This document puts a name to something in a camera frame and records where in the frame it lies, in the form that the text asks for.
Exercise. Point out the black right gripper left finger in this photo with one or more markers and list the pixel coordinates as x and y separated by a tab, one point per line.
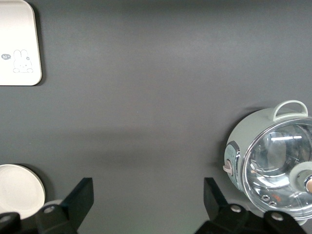
78	202

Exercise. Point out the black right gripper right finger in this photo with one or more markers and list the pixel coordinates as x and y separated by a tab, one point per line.
219	214

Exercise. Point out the pale green electric pot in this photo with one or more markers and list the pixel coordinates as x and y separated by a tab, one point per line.
240	136

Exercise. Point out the glass pot lid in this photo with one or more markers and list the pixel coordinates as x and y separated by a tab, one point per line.
268	170

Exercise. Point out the cream tray with rabbit print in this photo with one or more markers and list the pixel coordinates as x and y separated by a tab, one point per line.
17	29

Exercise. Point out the round cream plate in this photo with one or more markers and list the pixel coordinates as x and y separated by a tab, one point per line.
17	190

